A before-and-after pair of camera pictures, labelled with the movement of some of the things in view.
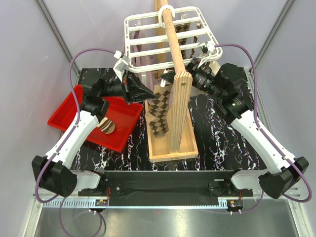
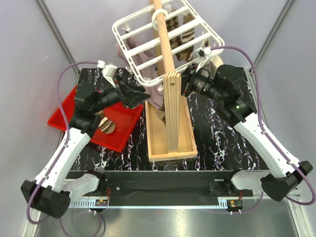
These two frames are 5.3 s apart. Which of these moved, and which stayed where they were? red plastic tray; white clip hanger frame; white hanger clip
Moved: white clip hanger frame; white hanger clip
Stayed: red plastic tray
